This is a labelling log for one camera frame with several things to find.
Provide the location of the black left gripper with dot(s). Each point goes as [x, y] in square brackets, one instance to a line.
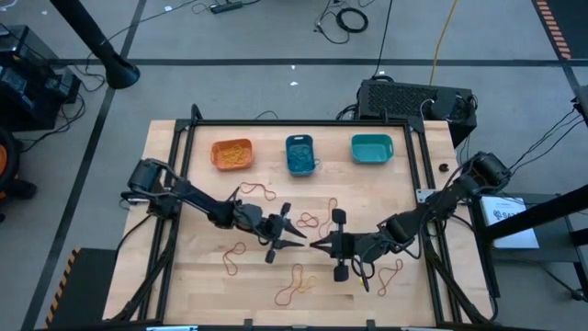
[262, 225]

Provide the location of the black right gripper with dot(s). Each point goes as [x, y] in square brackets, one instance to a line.
[363, 246]

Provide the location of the teal rubber band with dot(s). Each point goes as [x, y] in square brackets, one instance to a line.
[305, 154]
[303, 166]

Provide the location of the blue rubber band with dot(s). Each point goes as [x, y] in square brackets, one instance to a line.
[317, 162]
[298, 161]

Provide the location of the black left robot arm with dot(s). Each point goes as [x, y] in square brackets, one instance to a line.
[197, 200]

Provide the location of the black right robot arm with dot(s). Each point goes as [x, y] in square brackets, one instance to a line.
[441, 207]

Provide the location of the dark blue plastic basket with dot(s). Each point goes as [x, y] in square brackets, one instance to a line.
[299, 139]

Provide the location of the teal green plastic basket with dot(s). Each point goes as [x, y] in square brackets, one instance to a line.
[372, 149]

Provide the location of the grey metal mounting plate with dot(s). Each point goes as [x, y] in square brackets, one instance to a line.
[422, 195]

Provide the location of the orange plastic basket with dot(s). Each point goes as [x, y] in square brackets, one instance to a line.
[216, 158]

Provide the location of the small black round knob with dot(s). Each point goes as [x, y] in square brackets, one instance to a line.
[444, 167]

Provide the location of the black computer case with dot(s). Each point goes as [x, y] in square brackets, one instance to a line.
[395, 99]

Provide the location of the white printed booklet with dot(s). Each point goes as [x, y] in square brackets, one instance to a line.
[514, 230]

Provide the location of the black mat hazard stripes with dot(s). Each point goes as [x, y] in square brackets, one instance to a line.
[574, 23]
[92, 289]

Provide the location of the black stand beam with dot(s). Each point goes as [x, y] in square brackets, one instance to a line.
[542, 212]

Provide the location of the grey side cart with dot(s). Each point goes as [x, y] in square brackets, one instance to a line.
[551, 253]

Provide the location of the black power strip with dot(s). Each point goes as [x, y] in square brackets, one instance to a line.
[227, 7]

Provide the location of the black stand pole with base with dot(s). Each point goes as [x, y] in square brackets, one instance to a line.
[92, 39]

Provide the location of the black orange machine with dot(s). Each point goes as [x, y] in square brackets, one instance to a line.
[11, 174]

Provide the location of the black equipment cart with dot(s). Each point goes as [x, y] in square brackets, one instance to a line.
[27, 92]

